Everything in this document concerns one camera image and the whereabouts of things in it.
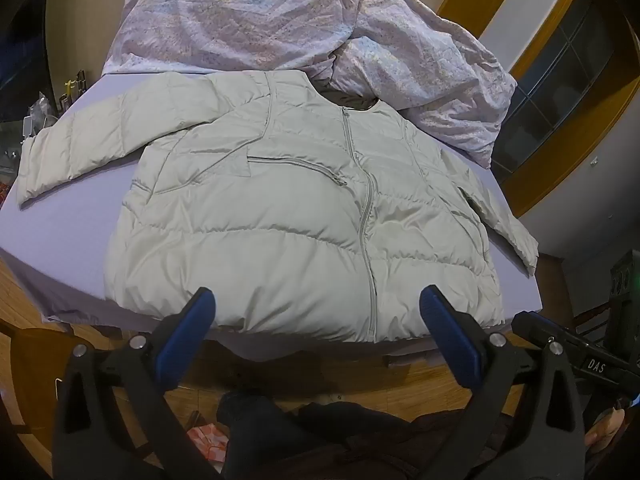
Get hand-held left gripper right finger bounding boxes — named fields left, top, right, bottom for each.
left=419, top=285, right=587, bottom=480

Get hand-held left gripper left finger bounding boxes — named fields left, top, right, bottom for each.
left=52, top=287, right=218, bottom=480

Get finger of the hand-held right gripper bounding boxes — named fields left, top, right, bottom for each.
left=511, top=311, right=583, bottom=363

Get cream puffer jacket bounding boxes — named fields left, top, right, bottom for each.
left=16, top=71, right=540, bottom=345

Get person's right hand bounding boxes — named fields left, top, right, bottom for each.
left=585, top=406, right=632, bottom=457

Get pink patterned item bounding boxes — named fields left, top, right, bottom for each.
left=185, top=422, right=231, bottom=466

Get bed with lavender sheet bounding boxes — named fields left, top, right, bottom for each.
left=0, top=72, right=546, bottom=361

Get bedside clutter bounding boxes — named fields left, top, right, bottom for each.
left=0, top=67, right=93, bottom=201

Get wooden framed glass door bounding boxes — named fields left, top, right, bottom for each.
left=437, top=0, right=640, bottom=221

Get floral patterned blanket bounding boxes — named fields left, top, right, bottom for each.
left=102, top=0, right=518, bottom=170

